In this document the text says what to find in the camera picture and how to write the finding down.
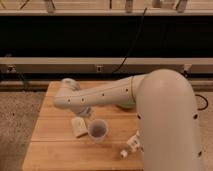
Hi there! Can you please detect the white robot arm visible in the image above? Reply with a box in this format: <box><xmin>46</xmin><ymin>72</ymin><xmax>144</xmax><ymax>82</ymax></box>
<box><xmin>54</xmin><ymin>69</ymin><xmax>204</xmax><ymax>171</ymax></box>

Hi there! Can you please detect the wooden board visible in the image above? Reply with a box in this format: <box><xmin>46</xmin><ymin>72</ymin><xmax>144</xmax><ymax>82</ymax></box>
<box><xmin>22</xmin><ymin>81</ymin><xmax>143</xmax><ymax>171</ymax></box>

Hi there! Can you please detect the black cable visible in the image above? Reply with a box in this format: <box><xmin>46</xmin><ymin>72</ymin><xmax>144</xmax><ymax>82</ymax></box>
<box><xmin>111</xmin><ymin>7</ymin><xmax>148</xmax><ymax>74</ymax></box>

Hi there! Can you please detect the green bowl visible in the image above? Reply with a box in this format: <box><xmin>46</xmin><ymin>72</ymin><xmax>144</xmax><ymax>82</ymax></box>
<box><xmin>116</xmin><ymin>102</ymin><xmax>135</xmax><ymax>110</ymax></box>

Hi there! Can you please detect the metal rail frame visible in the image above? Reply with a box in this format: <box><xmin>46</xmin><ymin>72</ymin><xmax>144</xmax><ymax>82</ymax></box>
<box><xmin>0</xmin><ymin>57</ymin><xmax>213</xmax><ymax>74</ymax></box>

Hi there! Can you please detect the white plastic bottle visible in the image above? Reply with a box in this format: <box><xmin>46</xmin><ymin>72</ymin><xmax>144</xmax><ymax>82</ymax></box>
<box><xmin>120</xmin><ymin>132</ymin><xmax>144</xmax><ymax>158</ymax></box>

